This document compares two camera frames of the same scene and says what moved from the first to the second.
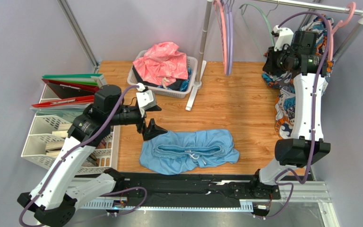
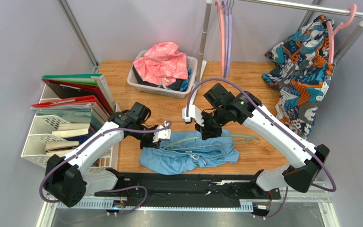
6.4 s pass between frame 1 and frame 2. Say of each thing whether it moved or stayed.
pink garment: stayed
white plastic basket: stayed
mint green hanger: moved
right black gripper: moved
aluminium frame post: stayed
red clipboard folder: stayed
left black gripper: moved
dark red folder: stayed
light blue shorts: stayed
